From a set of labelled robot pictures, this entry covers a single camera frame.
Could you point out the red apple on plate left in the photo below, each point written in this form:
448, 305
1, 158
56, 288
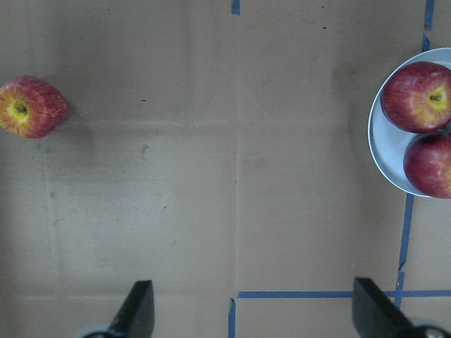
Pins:
417, 97

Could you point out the red apple on plate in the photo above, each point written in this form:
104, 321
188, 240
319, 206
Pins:
417, 97
427, 164

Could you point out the light blue plate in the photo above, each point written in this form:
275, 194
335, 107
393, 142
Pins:
388, 143

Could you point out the red yellow apple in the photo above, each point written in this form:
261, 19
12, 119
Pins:
31, 108

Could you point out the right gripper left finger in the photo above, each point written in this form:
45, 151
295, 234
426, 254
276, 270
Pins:
135, 317

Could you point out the red apple on plate front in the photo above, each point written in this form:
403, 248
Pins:
427, 164

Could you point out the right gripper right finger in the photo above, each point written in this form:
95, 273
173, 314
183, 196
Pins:
374, 315

